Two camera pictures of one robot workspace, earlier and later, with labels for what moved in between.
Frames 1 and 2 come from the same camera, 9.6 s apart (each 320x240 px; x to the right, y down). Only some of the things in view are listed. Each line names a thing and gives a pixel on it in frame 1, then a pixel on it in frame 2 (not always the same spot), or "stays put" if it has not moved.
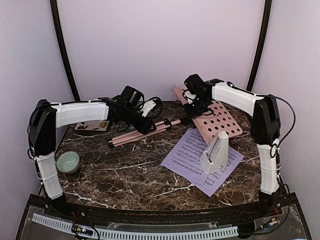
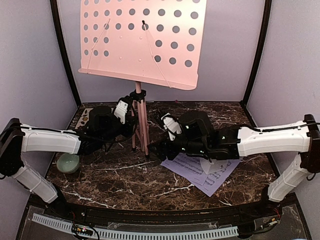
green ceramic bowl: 68,162 stays put
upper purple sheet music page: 184,159 stays put
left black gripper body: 129,117 -> 108,135
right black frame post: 264,32 stays put
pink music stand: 217,124 -> 156,42
